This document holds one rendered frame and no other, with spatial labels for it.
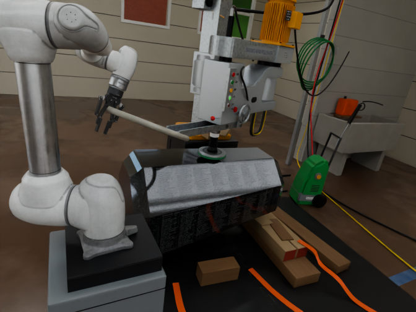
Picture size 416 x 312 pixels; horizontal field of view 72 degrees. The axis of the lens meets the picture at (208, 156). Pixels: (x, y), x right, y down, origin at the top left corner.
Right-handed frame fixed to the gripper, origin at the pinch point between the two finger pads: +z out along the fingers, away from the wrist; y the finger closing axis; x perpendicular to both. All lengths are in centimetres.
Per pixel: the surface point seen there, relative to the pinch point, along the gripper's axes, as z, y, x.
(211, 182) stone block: 14, 89, 3
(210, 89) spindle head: -46, 66, 13
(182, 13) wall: -309, 313, 557
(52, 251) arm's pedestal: 51, -14, -32
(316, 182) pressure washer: -15, 262, 16
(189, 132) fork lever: -13, 53, 2
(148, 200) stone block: 37, 47, 7
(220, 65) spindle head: -62, 61, 7
